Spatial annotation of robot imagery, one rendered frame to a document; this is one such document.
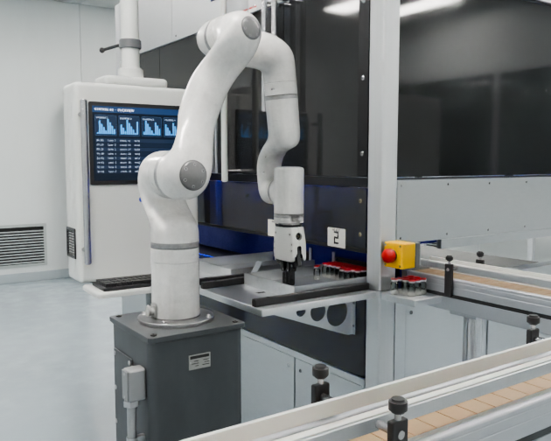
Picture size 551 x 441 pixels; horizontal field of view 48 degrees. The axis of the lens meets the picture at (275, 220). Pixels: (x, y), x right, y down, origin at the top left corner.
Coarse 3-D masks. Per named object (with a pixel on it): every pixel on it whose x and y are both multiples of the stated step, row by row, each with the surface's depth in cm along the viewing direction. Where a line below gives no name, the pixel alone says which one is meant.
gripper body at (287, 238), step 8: (280, 232) 175; (288, 232) 172; (296, 232) 172; (280, 240) 175; (288, 240) 172; (296, 240) 171; (304, 240) 173; (280, 248) 175; (288, 248) 172; (296, 248) 172; (304, 248) 173; (280, 256) 176; (288, 256) 173; (304, 256) 173
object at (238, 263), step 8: (224, 256) 227; (232, 256) 228; (240, 256) 230; (248, 256) 233; (256, 256) 235; (264, 256) 237; (272, 256) 239; (200, 264) 215; (208, 264) 211; (216, 264) 225; (224, 264) 227; (232, 264) 228; (240, 264) 228; (248, 264) 228; (264, 264) 228; (272, 264) 208; (280, 264) 210; (304, 264) 216; (312, 264) 218; (208, 272) 211; (216, 272) 206; (224, 272) 202; (232, 272) 199; (240, 272) 201
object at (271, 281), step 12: (252, 276) 188; (264, 276) 196; (276, 276) 199; (300, 276) 204; (312, 276) 204; (264, 288) 183; (276, 288) 178; (288, 288) 173; (300, 288) 172; (312, 288) 174
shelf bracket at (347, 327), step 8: (352, 304) 190; (288, 312) 176; (352, 312) 190; (296, 320) 178; (304, 320) 180; (312, 320) 182; (320, 320) 183; (344, 320) 189; (352, 320) 190; (328, 328) 185; (336, 328) 187; (344, 328) 189; (352, 328) 190
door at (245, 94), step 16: (256, 16) 227; (240, 80) 239; (256, 80) 229; (240, 96) 239; (256, 96) 230; (240, 112) 240; (256, 112) 231; (240, 128) 241; (256, 128) 231; (240, 144) 241; (256, 144) 232; (240, 160) 242; (256, 160) 232
